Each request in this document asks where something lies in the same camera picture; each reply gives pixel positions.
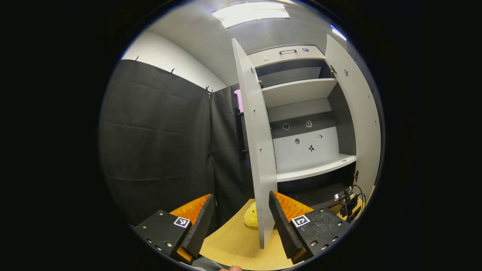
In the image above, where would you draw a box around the grey shoe cabinet door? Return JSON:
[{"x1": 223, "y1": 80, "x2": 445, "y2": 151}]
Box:
[
  {"x1": 231, "y1": 38, "x2": 278, "y2": 250},
  {"x1": 325, "y1": 34, "x2": 381, "y2": 200}
]

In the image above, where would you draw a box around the large ceiling light panel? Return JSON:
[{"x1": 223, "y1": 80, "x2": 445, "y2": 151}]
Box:
[{"x1": 211, "y1": 2, "x2": 290, "y2": 29}]

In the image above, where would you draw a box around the grey shoe cabinet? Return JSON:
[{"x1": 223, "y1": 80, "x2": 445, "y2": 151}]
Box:
[{"x1": 247, "y1": 44, "x2": 358, "y2": 211}]

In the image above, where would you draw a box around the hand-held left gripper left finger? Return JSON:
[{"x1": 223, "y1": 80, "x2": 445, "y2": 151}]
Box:
[{"x1": 134, "y1": 194, "x2": 215, "y2": 264}]

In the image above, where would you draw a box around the black door handle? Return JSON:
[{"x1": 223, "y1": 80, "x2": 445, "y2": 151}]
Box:
[{"x1": 233, "y1": 107, "x2": 249, "y2": 154}]

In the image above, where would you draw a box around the yellow plush toy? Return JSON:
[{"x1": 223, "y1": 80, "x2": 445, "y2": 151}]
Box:
[{"x1": 244, "y1": 202, "x2": 259, "y2": 228}]

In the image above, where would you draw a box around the small ceiling light panel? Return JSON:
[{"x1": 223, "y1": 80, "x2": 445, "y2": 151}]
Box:
[{"x1": 331, "y1": 24, "x2": 348, "y2": 41}]

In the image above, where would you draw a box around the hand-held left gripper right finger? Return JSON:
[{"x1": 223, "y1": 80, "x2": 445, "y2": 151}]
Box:
[{"x1": 268, "y1": 190, "x2": 351, "y2": 264}]

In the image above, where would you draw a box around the black backdrop cloth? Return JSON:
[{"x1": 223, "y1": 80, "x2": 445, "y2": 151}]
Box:
[{"x1": 99, "y1": 58, "x2": 257, "y2": 226}]

